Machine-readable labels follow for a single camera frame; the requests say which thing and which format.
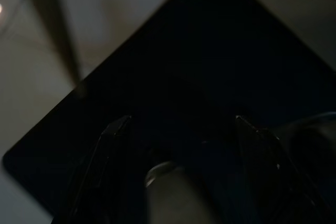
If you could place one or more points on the smooth black floor mat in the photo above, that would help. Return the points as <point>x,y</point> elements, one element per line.
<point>197,64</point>

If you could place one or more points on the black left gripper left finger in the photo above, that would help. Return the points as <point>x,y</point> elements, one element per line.
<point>97,166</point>

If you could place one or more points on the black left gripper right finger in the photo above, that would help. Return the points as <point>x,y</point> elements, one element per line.
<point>270,176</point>

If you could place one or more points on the light wooden table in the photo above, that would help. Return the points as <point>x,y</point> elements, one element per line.
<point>60,37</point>

